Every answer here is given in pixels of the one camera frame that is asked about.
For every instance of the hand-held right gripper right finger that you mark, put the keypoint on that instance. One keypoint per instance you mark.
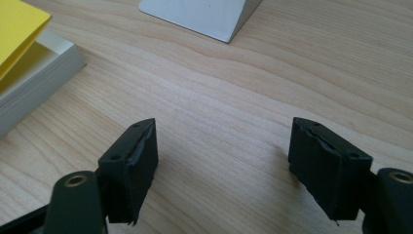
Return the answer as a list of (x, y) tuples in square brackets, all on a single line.
[(328, 169)]

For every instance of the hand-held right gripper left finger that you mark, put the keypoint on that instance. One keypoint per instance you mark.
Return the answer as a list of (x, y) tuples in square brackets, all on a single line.
[(126, 175)]

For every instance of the white book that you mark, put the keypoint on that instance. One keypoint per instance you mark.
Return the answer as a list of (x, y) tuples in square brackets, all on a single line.
[(35, 81)]

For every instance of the yellow book cover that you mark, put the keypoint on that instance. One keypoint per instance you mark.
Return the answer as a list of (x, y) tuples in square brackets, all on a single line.
[(16, 35)]

